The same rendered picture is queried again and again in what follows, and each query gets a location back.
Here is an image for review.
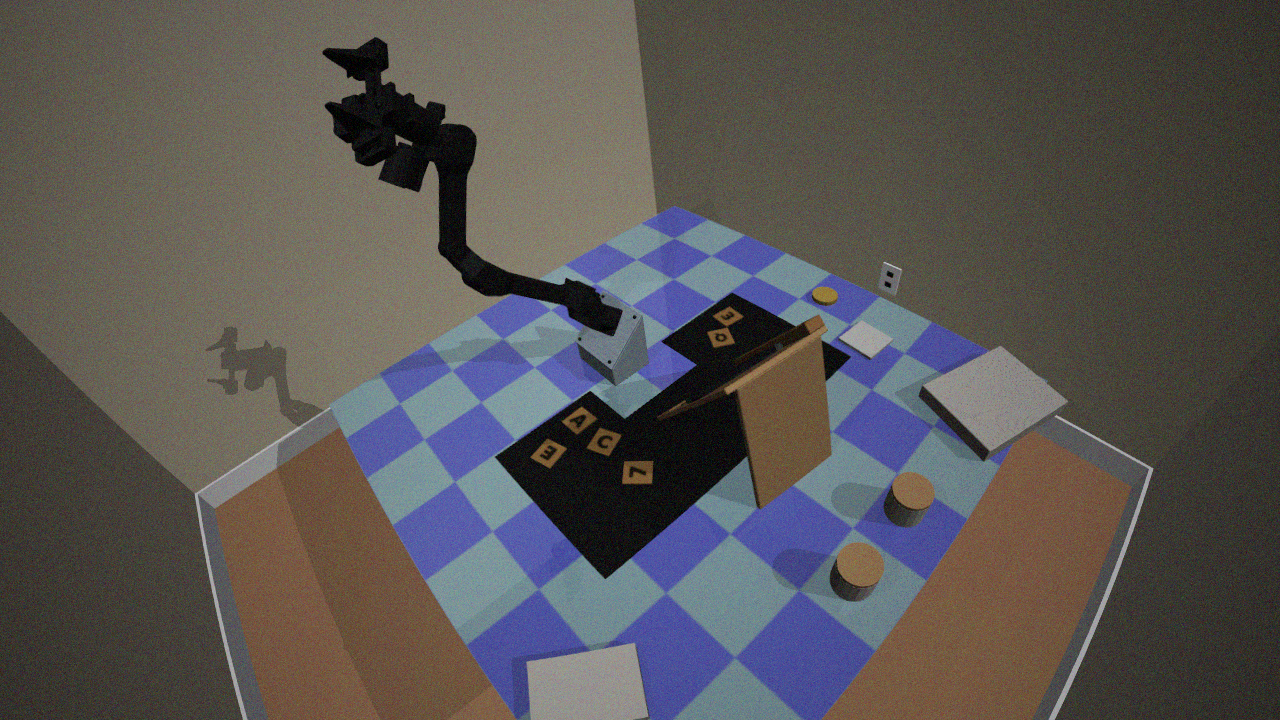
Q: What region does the grey cylindrical container with tan lid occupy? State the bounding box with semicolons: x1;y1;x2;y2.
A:
884;471;934;528
829;542;884;602

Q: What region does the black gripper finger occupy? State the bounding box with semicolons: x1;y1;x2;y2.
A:
325;101;384;151
323;44;378;78

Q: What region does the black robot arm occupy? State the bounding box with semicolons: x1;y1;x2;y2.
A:
378;101;623;336

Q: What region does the tan letter tile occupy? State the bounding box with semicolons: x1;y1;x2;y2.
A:
622;461;654;486
530;439;567;469
707;328;735;348
562;407;596;436
588;428;622;457
712;307;744;327

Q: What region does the yellow round disc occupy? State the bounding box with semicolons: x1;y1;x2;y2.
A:
812;287;838;306

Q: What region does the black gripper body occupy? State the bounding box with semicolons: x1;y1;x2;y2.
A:
352;37;420;167

